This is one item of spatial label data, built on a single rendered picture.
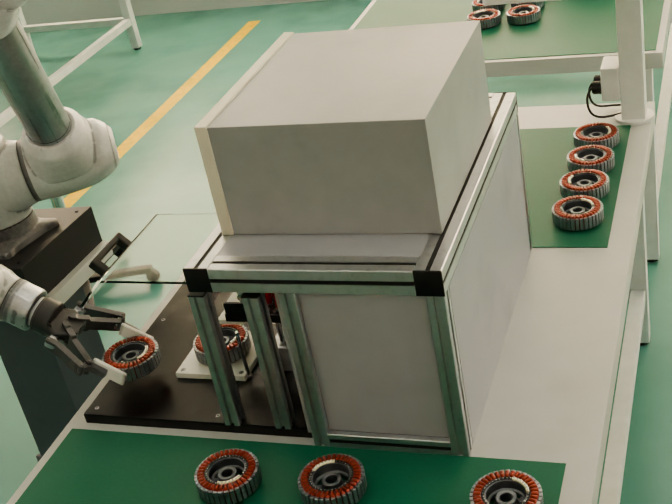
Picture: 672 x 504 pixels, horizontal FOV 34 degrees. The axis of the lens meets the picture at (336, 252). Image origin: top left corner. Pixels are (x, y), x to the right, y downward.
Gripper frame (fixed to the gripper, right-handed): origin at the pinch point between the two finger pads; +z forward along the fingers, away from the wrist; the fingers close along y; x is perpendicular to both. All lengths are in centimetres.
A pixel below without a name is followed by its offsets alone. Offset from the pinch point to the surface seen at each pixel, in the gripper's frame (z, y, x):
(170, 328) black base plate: 1.9, -18.0, -5.8
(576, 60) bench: 62, -166, 25
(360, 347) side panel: 40, 12, 38
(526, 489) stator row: 72, 24, 37
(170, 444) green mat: 16.0, 15.3, 0.1
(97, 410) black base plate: -0.6, 9.5, -7.3
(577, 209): 70, -68, 34
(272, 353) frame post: 26.6, 11.0, 27.5
